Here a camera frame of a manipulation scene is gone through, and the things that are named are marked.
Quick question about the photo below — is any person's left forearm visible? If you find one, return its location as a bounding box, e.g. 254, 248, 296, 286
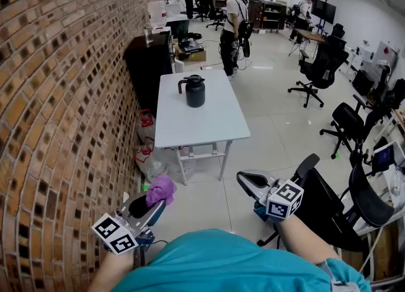
87, 246, 135, 292

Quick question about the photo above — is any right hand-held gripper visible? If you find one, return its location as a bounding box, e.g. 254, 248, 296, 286
236, 170, 304, 222

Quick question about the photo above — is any dark wooden shelf cabinet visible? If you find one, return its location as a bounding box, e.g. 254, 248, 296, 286
247, 0, 287, 31

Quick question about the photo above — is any black thermos jug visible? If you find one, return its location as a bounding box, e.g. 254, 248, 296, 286
177, 74, 206, 108

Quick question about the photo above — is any wooden desk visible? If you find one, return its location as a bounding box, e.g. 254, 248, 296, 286
288, 27, 327, 57

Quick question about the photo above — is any clear water jug red handle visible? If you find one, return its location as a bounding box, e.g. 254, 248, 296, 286
139, 109, 156, 143
134, 137, 167, 182

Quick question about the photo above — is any clear water dispenser bottle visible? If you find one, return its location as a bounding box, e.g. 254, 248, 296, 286
147, 0, 167, 29

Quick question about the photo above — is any black flat box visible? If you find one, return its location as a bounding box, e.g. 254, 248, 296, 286
178, 39, 205, 53

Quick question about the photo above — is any black television screen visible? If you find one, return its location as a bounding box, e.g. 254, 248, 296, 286
311, 0, 337, 25

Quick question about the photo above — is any black office chair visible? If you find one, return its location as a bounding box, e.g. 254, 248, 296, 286
205, 7, 227, 31
287, 42, 349, 108
319, 94, 396, 160
256, 153, 396, 253

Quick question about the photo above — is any cardboard box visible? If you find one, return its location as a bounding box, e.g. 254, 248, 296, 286
177, 48, 207, 63

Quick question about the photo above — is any grey shoulder strap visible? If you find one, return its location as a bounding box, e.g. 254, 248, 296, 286
318, 258, 361, 292

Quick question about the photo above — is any person's right forearm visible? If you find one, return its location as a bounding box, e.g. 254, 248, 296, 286
275, 213, 341, 266

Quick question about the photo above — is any black cabinet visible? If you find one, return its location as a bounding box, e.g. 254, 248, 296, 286
123, 30, 175, 117

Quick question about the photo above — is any white table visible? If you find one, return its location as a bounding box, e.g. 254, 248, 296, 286
154, 68, 251, 186

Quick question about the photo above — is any tablet on white stand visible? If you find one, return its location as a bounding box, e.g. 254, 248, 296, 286
371, 140, 405, 173

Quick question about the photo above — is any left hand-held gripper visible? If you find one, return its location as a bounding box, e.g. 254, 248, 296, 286
91, 190, 167, 269

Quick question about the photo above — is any purple cloth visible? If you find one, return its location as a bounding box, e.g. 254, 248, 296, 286
145, 175, 177, 208

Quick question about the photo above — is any person's teal shirt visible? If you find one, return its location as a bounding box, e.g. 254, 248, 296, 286
110, 229, 373, 292

